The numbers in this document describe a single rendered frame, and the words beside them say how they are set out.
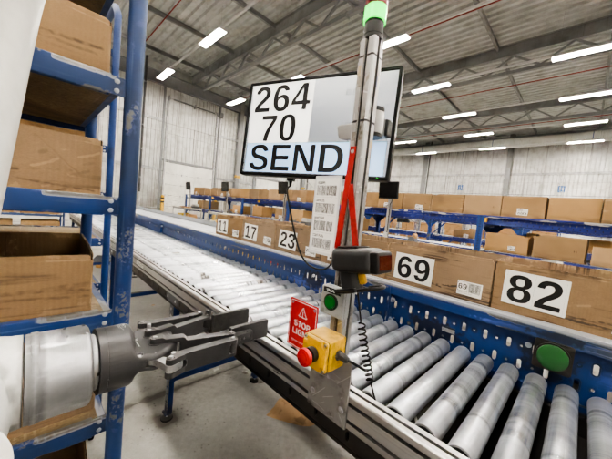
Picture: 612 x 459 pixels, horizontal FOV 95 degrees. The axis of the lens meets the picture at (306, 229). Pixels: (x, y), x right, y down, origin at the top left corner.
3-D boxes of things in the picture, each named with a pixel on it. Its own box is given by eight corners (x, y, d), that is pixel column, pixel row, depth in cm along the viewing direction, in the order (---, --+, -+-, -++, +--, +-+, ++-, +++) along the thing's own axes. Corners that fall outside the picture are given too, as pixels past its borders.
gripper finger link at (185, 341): (149, 334, 37) (149, 339, 36) (234, 325, 43) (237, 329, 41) (147, 363, 37) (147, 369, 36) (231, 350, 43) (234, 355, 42)
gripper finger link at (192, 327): (147, 361, 38) (140, 357, 39) (211, 333, 48) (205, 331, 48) (148, 332, 38) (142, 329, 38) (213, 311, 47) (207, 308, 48)
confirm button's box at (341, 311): (317, 311, 67) (321, 283, 66) (326, 309, 69) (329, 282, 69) (340, 321, 62) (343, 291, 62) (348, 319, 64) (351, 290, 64)
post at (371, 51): (306, 402, 72) (343, 44, 66) (319, 394, 75) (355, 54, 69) (342, 431, 64) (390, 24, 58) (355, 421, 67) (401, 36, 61)
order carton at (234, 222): (215, 234, 234) (216, 214, 233) (245, 234, 255) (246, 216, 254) (240, 241, 207) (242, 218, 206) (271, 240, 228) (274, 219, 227)
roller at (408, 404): (378, 425, 62) (381, 403, 61) (455, 355, 99) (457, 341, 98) (400, 440, 58) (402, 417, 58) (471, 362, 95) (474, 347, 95)
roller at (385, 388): (353, 408, 66) (356, 388, 66) (436, 347, 103) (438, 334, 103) (372, 421, 63) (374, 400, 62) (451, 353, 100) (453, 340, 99)
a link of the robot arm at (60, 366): (25, 321, 32) (90, 311, 36) (23, 396, 33) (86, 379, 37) (25, 356, 26) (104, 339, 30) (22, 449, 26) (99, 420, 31)
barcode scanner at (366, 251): (377, 303, 52) (377, 247, 52) (328, 294, 60) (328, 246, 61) (394, 298, 57) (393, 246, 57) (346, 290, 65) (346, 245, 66)
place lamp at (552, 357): (534, 364, 81) (537, 341, 81) (535, 363, 82) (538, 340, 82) (566, 376, 76) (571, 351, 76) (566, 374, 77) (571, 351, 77)
